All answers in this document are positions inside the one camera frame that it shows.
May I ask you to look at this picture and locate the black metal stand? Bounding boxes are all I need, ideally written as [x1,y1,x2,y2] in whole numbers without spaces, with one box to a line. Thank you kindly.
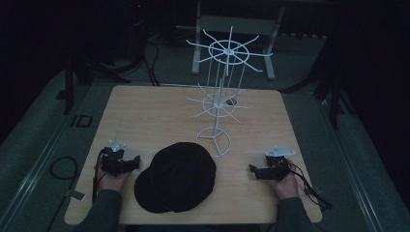
[288,61,357,131]
[55,51,132,116]

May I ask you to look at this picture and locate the person's right hand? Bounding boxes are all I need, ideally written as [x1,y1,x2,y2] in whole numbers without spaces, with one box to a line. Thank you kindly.
[272,159,300,201]

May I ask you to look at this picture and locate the black rectangular floor bracket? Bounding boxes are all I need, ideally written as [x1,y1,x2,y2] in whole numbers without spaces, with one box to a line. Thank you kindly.
[70,113,94,129]

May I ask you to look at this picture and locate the hand-held gripper cable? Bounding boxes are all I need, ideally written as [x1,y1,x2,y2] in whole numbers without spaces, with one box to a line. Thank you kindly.
[92,148,108,205]
[287,160,334,211]

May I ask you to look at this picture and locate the black floor cable loop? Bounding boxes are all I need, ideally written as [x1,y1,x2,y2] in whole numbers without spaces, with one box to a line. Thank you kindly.
[46,156,80,232]

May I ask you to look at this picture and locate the black cap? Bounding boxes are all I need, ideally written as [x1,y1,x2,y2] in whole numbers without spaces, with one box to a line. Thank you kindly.
[133,141,218,215]

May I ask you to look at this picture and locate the right hand-held gripper cable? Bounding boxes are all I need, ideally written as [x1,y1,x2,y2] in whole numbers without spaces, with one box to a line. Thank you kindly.
[287,160,334,211]

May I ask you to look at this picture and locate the black floor cables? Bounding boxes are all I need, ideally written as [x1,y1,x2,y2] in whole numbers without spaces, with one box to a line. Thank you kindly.
[140,40,161,88]

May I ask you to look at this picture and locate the left hand-held gripper cable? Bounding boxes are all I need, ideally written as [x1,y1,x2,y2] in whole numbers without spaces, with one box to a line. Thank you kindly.
[92,148,108,205]

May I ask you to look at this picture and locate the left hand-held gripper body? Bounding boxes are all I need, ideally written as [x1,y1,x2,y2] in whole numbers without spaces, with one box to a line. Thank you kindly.
[99,139,133,177]

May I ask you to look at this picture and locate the person's left hand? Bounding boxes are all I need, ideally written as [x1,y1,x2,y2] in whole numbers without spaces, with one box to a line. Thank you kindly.
[96,166,132,193]

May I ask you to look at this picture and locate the white wire hat rack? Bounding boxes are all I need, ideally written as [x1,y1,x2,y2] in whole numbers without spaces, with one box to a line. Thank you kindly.
[185,25,274,160]

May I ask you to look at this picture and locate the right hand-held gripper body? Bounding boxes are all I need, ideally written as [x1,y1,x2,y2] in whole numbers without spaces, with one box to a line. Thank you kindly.
[261,146,297,182]

